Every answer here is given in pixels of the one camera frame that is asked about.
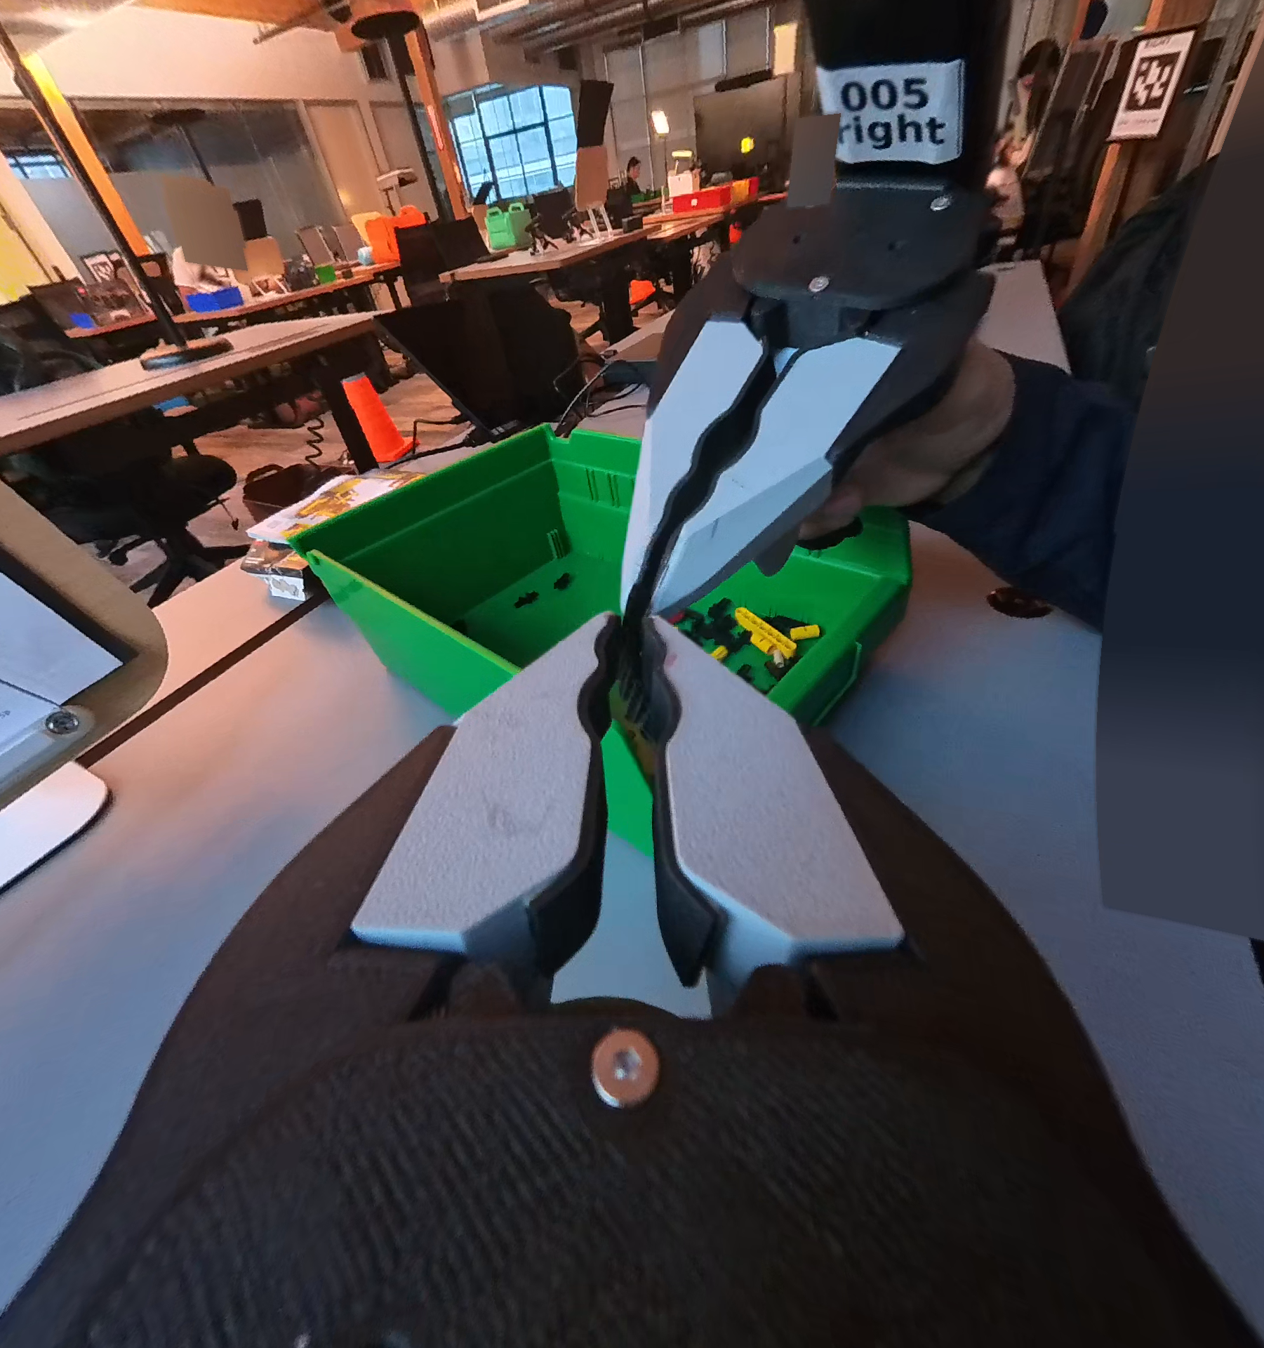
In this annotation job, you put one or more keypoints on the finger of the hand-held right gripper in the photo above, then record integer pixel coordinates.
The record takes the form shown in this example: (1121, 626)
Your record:
(684, 410)
(789, 442)

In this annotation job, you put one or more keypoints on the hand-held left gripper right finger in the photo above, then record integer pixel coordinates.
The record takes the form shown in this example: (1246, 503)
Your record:
(768, 831)

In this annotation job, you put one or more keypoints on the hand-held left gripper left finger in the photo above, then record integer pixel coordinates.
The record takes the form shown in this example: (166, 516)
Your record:
(484, 821)

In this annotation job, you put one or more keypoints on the green plastic bin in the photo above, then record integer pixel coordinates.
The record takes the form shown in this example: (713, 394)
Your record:
(431, 547)

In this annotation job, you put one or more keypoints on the pile of lego pieces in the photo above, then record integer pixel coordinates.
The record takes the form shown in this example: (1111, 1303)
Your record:
(768, 632)

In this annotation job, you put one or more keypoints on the person's right hand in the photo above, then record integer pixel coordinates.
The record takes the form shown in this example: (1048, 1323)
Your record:
(947, 442)

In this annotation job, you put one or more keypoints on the black background monitor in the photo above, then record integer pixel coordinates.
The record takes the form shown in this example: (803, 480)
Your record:
(742, 125)

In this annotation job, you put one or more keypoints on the red bin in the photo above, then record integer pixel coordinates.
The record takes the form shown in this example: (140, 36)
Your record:
(700, 201)

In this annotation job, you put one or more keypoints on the black angled panel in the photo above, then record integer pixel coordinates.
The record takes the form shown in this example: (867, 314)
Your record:
(484, 357)

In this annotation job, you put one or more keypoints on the black backpack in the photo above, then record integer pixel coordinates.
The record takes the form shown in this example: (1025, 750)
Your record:
(1105, 295)

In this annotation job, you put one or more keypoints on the green tote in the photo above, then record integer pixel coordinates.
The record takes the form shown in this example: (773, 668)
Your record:
(507, 226)

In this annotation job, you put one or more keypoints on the dark round table grommet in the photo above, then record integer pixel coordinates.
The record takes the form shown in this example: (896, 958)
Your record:
(1017, 602)

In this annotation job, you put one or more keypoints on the orange traffic cone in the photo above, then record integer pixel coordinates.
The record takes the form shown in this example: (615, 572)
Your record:
(373, 421)

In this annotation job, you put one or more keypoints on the black and white marker sign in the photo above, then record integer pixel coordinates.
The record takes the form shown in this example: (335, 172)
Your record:
(1153, 84)

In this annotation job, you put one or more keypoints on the arched window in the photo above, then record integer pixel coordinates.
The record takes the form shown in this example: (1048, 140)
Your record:
(510, 141)

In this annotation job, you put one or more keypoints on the dark printed booklet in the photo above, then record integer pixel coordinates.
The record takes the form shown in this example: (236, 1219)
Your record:
(274, 573)

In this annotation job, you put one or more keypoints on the orange bin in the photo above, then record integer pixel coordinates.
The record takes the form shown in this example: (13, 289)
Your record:
(389, 233)

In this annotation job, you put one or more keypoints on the yellow instruction booklet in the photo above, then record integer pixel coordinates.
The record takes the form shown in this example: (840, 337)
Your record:
(326, 505)

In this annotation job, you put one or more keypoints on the dark brown bag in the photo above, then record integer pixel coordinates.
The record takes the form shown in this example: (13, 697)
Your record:
(284, 486)

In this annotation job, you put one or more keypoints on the blue bin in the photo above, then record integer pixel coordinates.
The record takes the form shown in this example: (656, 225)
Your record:
(216, 300)

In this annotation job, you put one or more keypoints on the black floor lamp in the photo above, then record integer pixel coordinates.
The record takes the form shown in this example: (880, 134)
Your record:
(383, 23)

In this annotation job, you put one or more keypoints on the black office chair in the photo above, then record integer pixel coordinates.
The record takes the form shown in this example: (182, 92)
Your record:
(115, 494)

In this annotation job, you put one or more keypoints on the silver computer monitor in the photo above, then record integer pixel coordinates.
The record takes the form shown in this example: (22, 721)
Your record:
(20, 642)

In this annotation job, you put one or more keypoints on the wooden desk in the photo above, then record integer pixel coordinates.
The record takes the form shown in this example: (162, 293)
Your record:
(84, 389)

